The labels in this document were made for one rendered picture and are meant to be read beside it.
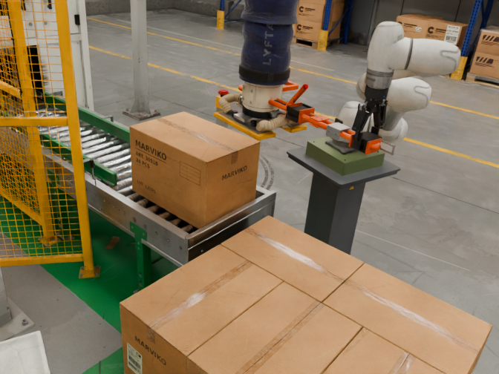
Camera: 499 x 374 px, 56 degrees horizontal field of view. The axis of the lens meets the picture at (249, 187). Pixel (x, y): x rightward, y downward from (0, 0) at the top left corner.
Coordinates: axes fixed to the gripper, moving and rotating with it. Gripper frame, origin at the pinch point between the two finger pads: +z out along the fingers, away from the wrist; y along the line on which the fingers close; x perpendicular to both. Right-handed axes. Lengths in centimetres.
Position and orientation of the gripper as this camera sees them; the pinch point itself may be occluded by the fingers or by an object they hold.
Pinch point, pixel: (365, 140)
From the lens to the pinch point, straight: 176.8
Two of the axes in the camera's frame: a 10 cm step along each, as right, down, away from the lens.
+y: -7.9, 2.3, -5.6
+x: 6.0, 4.1, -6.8
